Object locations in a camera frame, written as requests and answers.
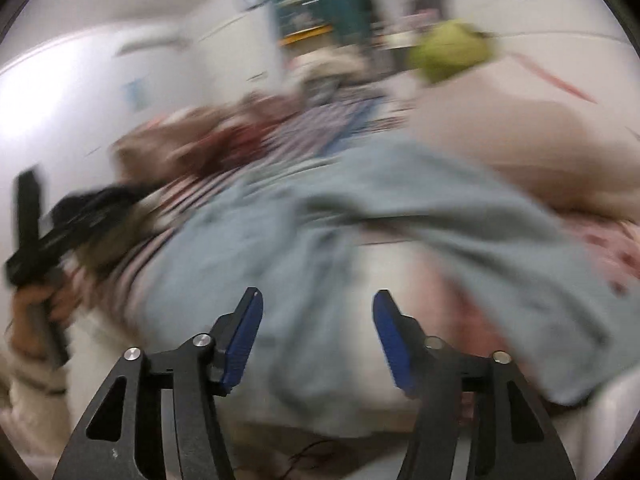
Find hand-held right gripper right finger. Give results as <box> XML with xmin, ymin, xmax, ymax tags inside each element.
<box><xmin>372</xmin><ymin>289</ymin><xmax>576</xmax><ymax>480</ymax></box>

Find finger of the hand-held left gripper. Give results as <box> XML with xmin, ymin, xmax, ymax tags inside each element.
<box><xmin>50</xmin><ymin>185</ymin><xmax>157</xmax><ymax>228</ymax></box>

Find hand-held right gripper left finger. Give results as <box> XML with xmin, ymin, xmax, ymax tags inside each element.
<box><xmin>52</xmin><ymin>287</ymin><xmax>264</xmax><ymax>480</ymax></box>

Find light grey sweatshirt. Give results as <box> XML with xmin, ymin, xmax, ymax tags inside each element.
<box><xmin>137</xmin><ymin>135</ymin><xmax>640</xmax><ymax>436</ymax></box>

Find person's left forearm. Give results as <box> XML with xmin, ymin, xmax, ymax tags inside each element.
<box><xmin>0</xmin><ymin>342</ymin><xmax>73</xmax><ymax>466</ymax></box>

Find person's left hand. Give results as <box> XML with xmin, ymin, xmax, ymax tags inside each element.
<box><xmin>7</xmin><ymin>280</ymin><xmax>83</xmax><ymax>358</ymax></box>

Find red-brown garment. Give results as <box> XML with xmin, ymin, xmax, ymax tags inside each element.
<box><xmin>195</xmin><ymin>117</ymin><xmax>286</xmax><ymax>173</ymax></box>

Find striped plush blanket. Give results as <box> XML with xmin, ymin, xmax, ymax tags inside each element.
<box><xmin>70</xmin><ymin>92</ymin><xmax>418</xmax><ymax>311</ymax></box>

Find polka dot bed sheet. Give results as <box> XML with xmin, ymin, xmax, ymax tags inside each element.
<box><xmin>557</xmin><ymin>212</ymin><xmax>640</xmax><ymax>306</ymax></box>

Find large ribbed beige pillow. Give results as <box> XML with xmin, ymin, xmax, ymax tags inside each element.
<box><xmin>412</xmin><ymin>74</ymin><xmax>640</xmax><ymax>223</ymax></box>

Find beige duvet pile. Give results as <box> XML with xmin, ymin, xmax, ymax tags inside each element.
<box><xmin>289</xmin><ymin>49</ymin><xmax>368</xmax><ymax>107</ymax></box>

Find teal curtain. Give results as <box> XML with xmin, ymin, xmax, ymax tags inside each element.
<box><xmin>267</xmin><ymin>0</ymin><xmax>373</xmax><ymax>48</ymax></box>

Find green plush toy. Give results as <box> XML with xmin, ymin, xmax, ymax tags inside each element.
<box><xmin>407</xmin><ymin>19</ymin><xmax>501</xmax><ymax>84</ymax></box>

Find white bed headboard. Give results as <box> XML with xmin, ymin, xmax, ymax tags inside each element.
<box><xmin>442</xmin><ymin>0</ymin><xmax>638</xmax><ymax>131</ymax></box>

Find small blue wall poster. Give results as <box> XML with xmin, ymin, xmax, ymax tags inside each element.
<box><xmin>124</xmin><ymin>77</ymin><xmax>147</xmax><ymax>112</ymax></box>

